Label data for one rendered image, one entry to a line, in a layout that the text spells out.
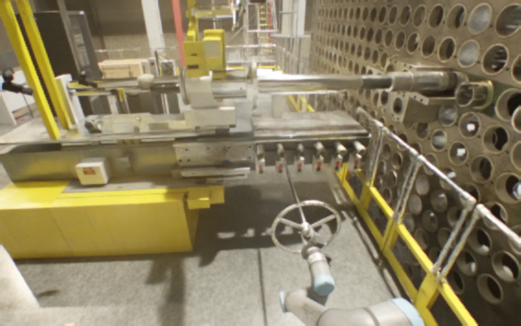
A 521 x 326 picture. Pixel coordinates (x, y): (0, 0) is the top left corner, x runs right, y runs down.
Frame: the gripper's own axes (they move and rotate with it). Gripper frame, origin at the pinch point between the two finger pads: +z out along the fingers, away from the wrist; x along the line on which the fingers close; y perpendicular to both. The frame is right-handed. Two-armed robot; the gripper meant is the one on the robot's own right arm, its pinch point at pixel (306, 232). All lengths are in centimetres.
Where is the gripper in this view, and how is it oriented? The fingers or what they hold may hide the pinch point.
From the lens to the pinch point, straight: 147.2
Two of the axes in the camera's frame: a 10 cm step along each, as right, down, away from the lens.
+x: -4.9, 7.7, 4.0
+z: -0.8, -5.0, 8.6
